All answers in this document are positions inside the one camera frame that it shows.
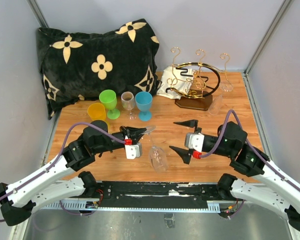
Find folded cream cloth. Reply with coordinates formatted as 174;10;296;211
156;66;194;100

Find green plastic goblet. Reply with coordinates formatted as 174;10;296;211
99;89;120;120

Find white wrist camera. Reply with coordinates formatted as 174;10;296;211
124;138;143;160
184;133;205;163

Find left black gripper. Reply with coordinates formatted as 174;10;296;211
93;125;147;154

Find black floral plush pillow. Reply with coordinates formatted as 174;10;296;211
36;18;161;119

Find tall clear champagne flute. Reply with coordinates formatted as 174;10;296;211
208;80;234;116

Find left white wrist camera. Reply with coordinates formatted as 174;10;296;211
124;138;143;160

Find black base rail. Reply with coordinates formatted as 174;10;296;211
82;181;242;213

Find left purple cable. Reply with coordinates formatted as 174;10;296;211
0;121;127;223

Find yellow plastic goblet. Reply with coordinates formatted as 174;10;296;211
87;102;110;127

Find gold and black wine glass rack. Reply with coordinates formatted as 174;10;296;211
170;47;232;111

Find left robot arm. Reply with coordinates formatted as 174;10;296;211
0;120;147;227

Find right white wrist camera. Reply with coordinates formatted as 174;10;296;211
184;133;205;163

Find brown tinted clear goblet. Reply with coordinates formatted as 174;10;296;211
121;91;136;120

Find blue plastic goblet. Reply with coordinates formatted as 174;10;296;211
135;91;153;122

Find short clear wine glass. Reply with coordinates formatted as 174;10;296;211
143;125;169;173

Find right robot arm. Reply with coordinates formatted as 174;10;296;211
171;119;300;232

